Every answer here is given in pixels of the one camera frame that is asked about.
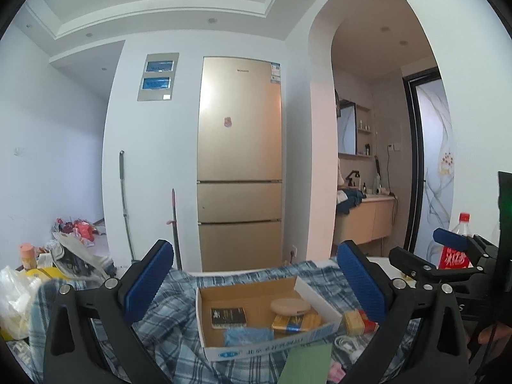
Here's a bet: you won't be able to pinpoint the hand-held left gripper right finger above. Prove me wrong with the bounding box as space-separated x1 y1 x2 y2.
337 239 469 384

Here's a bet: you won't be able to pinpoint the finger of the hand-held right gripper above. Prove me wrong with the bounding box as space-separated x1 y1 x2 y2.
389 246 481 287
433 228 499 267

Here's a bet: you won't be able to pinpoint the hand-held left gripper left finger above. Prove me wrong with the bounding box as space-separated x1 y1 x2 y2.
43 239 175 384

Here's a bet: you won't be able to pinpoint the round beige disc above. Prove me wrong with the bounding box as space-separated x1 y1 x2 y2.
269 298 313 318

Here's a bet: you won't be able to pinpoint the cardboard box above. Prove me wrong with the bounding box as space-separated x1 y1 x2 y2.
195 275 344 363

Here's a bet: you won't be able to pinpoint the blue tissue packet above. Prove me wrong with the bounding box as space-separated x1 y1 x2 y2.
223 327 275 348

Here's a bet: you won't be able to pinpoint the red soda bottle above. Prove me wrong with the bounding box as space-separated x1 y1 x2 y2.
437 212 473 271

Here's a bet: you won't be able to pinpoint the yellow red packet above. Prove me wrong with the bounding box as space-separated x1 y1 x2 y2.
343 309 380 337

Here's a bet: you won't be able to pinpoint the wooden vanity cabinet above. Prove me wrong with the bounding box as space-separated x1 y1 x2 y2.
333 196 397 247

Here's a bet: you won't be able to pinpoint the blue plaid shirt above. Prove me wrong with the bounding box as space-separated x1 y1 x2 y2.
30 260 421 384

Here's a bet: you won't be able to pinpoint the crumpled printed bag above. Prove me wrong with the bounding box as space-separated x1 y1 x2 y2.
47 231 115 285

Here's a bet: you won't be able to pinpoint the floral glass door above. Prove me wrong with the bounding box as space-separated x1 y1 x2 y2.
402 68 457 257

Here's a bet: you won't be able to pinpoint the dark clothes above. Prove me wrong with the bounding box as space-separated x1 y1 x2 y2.
336 189 367 215

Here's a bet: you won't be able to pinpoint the red trash pile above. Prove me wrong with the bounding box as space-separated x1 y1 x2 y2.
53 218 99 243

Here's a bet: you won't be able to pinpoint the pink packet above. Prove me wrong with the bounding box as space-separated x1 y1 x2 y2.
327 362 347 383

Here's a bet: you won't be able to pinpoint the yellow bag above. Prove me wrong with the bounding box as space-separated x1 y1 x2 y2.
23 266 61 281

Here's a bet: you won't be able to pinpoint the orange capped bottle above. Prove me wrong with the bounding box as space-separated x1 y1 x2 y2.
20 244 38 271

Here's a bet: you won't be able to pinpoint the white plastic bag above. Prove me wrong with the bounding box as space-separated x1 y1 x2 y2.
0 266 45 341

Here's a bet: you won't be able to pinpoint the gold refrigerator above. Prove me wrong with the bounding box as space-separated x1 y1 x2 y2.
196 55 284 273

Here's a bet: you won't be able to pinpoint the bathroom mirror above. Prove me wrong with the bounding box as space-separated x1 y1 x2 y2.
337 101 358 156

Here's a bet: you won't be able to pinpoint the grey electrical panel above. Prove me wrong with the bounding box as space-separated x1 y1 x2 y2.
137 52 180 102

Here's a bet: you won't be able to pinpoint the red mop handle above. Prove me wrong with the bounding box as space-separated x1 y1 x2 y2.
165 188 183 271

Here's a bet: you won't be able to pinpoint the white cable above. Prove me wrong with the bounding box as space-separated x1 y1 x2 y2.
333 335 371 363

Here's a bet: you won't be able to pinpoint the grey mop handle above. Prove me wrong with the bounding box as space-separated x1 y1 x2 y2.
118 149 137 265

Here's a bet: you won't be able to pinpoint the bathroom wall shelf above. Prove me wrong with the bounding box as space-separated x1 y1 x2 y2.
356 103 375 159

